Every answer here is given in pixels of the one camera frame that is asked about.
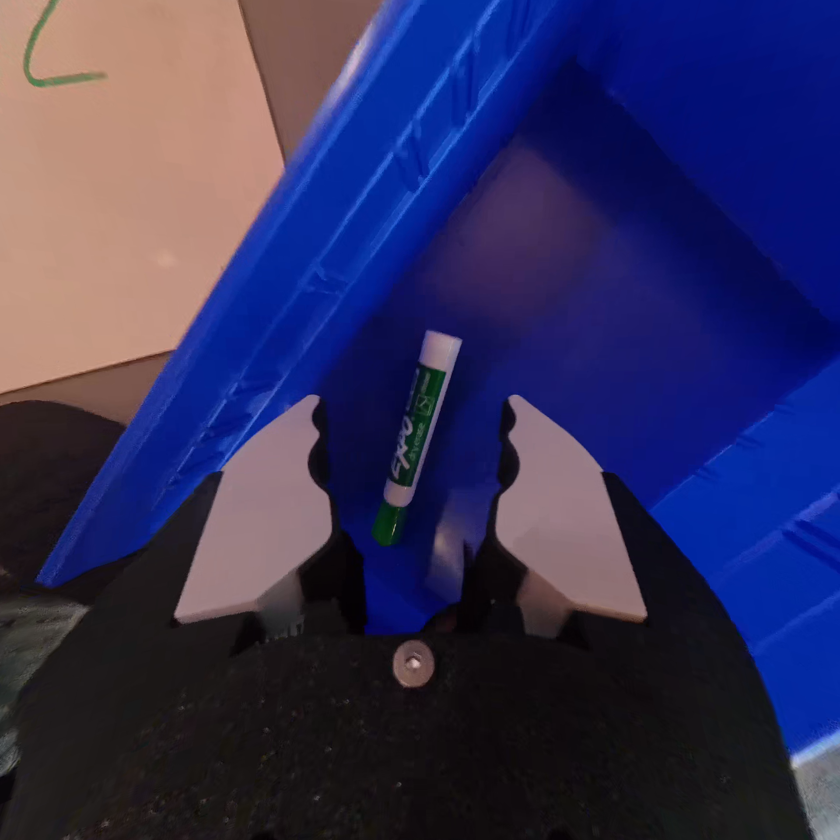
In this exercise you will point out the green marker cap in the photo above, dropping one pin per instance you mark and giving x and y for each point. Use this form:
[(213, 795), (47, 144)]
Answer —
[(389, 526)]

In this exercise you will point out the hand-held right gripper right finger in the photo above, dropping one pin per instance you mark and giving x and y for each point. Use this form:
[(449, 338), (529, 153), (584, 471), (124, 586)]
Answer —
[(571, 525)]

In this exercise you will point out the blue plastic bin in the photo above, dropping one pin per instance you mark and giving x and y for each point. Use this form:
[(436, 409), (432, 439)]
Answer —
[(617, 263)]

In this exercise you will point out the white whiteboard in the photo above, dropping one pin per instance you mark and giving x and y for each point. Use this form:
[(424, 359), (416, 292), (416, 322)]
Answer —
[(118, 210)]

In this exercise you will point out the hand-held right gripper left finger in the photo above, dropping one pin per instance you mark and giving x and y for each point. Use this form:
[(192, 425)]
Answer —
[(250, 525)]

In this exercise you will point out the green whiteboard marker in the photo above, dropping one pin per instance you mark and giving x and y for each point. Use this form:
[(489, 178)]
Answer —
[(423, 407)]

